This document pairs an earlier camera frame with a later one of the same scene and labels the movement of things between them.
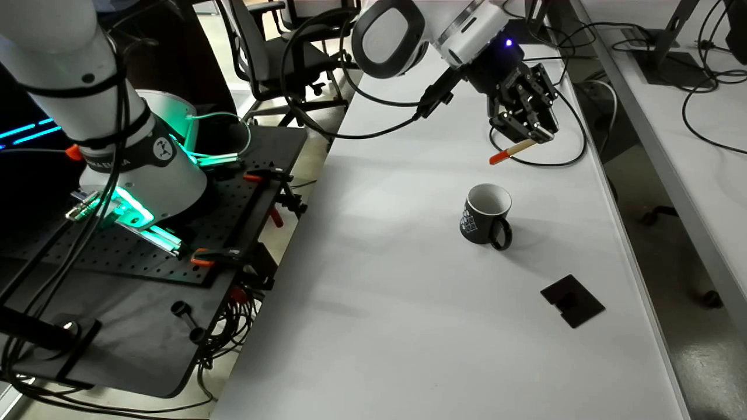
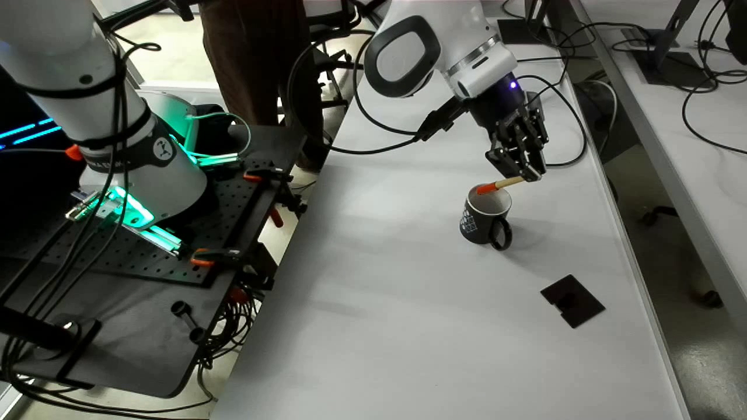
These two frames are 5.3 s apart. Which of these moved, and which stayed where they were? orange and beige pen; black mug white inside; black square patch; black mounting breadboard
Moved: orange and beige pen
Stayed: black mug white inside; black square patch; black mounting breadboard
